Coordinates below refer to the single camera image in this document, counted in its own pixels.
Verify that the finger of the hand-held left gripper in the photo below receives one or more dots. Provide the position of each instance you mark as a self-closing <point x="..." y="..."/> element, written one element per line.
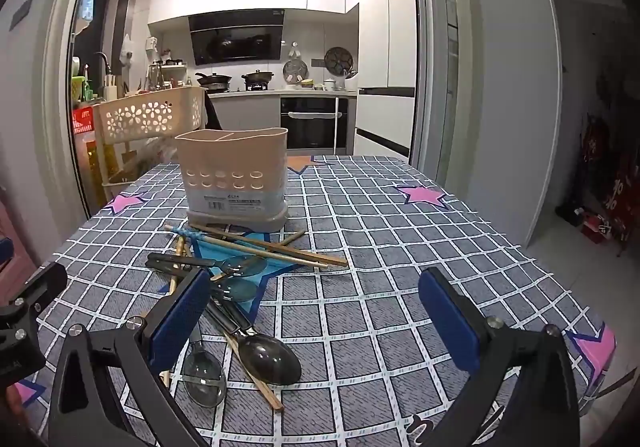
<point x="47" y="279"/>
<point x="5" y="251"/>

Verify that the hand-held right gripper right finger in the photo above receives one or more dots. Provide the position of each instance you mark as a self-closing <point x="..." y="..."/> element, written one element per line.
<point x="447" y="322"/>

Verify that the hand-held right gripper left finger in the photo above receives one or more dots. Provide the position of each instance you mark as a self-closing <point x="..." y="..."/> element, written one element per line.
<point x="180" y="322"/>

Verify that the wooden chopstick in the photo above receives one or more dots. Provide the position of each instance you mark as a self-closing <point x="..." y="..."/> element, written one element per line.
<point x="272" y="397"/>
<point x="300" y="252"/>
<point x="290" y="239"/>
<point x="176" y="262"/>

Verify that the blue patterned chopstick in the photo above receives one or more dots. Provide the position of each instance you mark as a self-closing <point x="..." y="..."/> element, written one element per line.
<point x="200" y="234"/>

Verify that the beige plastic utensil holder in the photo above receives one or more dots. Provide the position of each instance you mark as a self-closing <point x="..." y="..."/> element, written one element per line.
<point x="230" y="152"/>

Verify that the grey checked star tablecloth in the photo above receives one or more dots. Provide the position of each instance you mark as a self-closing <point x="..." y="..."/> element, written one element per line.
<point x="400" y="277"/>

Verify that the red plastic basket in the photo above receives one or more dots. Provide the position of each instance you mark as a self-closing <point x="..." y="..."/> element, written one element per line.
<point x="83" y="119"/>

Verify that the green plastic basket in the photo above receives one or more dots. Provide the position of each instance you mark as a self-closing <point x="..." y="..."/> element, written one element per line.
<point x="77" y="89"/>

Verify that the beige perforated storage cart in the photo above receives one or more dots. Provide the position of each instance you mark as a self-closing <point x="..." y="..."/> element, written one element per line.
<point x="145" y="114"/>

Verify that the white knife holder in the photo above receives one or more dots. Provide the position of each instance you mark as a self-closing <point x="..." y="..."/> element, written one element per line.
<point x="110" y="88"/>

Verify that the black hanging cloth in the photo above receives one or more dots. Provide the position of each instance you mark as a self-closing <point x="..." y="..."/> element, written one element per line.
<point x="215" y="112"/>

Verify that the red hanging decorations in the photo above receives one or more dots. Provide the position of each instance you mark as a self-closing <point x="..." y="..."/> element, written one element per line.
<point x="615" y="187"/>

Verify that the kitchen faucet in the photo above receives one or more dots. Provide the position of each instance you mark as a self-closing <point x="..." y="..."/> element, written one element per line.
<point x="102" y="58"/>

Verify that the white plastic bag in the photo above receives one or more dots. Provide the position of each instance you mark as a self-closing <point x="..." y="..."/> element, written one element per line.
<point x="126" y="52"/>

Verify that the black wok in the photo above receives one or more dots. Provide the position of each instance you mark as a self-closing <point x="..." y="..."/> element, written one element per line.
<point x="215" y="79"/>

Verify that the black lidded cooking pot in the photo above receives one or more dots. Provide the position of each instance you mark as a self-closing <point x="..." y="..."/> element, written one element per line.
<point x="257" y="77"/>

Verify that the round silver steamer rack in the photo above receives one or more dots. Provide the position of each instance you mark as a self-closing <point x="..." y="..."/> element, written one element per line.
<point x="294" y="71"/>

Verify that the round dark baking tray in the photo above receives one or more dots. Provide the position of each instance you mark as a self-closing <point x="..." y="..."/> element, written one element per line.
<point x="338" y="60"/>

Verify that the black range hood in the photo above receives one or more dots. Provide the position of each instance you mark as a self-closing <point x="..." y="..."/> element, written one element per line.
<point x="235" y="39"/>

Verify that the white refrigerator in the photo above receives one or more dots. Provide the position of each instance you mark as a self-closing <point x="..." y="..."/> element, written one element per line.
<point x="385" y="37"/>

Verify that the dark wall switch panel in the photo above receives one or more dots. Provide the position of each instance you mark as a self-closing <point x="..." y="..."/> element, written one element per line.
<point x="21" y="13"/>

